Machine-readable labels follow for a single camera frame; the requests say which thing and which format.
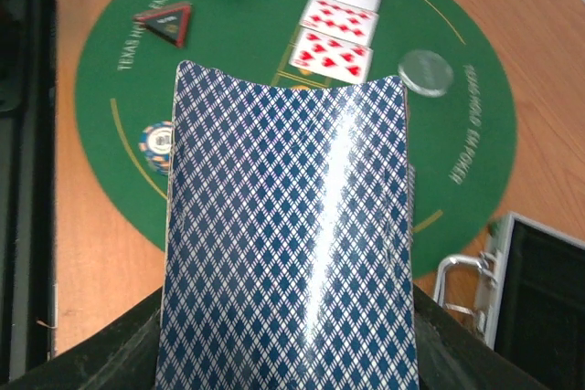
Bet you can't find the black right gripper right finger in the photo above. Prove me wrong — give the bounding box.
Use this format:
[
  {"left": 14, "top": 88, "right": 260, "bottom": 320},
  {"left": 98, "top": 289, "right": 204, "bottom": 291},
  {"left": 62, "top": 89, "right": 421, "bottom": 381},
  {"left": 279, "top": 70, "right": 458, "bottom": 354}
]
[{"left": 413, "top": 286, "right": 545, "bottom": 389}]

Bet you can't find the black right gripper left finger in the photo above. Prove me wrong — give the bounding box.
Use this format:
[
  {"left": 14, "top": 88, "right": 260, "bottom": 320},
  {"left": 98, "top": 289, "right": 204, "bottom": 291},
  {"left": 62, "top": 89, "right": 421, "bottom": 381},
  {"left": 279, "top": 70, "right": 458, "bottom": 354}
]
[{"left": 1, "top": 290, "right": 162, "bottom": 389}]

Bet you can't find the blue card deck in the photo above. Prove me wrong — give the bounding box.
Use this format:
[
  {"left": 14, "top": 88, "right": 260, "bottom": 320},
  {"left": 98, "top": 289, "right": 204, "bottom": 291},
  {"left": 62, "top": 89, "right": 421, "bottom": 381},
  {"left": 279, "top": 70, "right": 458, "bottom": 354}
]
[{"left": 155, "top": 61, "right": 419, "bottom": 389}]

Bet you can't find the clear acrylic dealer button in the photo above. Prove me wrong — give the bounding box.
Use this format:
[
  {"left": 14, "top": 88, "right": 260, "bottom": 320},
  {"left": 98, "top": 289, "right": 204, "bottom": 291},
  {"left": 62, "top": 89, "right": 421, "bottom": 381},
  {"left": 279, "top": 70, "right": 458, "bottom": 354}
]
[{"left": 398, "top": 49, "right": 454, "bottom": 98}]

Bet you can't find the face-up red hearts card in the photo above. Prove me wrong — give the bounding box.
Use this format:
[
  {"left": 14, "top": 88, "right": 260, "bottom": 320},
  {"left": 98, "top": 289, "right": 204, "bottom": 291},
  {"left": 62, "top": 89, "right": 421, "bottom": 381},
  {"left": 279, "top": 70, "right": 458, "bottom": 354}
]
[{"left": 289, "top": 28, "right": 373, "bottom": 84}]

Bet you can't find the black triangular button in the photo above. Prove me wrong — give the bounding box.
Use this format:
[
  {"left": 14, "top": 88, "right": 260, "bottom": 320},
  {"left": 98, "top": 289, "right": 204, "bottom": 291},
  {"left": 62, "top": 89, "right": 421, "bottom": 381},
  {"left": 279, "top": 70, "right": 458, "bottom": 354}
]
[{"left": 133, "top": 2, "right": 192, "bottom": 47}]

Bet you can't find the face-up red diamonds card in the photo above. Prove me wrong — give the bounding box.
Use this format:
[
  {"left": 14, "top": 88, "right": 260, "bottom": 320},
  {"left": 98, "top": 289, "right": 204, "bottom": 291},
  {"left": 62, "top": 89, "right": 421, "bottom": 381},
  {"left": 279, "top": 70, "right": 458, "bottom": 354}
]
[{"left": 300, "top": 0, "right": 378, "bottom": 47}]

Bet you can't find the aluminium poker case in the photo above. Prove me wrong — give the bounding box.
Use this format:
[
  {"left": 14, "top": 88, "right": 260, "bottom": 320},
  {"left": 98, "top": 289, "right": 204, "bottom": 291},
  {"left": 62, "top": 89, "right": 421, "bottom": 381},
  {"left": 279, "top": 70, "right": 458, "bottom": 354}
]
[{"left": 433, "top": 212, "right": 584, "bottom": 389}]

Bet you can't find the round green poker mat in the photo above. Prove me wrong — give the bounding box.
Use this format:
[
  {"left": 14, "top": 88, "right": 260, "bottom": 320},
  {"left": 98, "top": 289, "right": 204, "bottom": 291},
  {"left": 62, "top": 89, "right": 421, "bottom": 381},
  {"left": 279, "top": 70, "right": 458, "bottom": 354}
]
[{"left": 75, "top": 0, "right": 516, "bottom": 276}]

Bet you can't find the black aluminium frame rail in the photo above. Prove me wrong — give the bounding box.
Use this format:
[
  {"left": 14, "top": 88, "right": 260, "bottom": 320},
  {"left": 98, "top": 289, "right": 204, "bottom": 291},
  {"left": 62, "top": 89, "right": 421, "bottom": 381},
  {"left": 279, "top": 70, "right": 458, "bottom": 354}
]
[{"left": 1, "top": 0, "right": 56, "bottom": 384}]

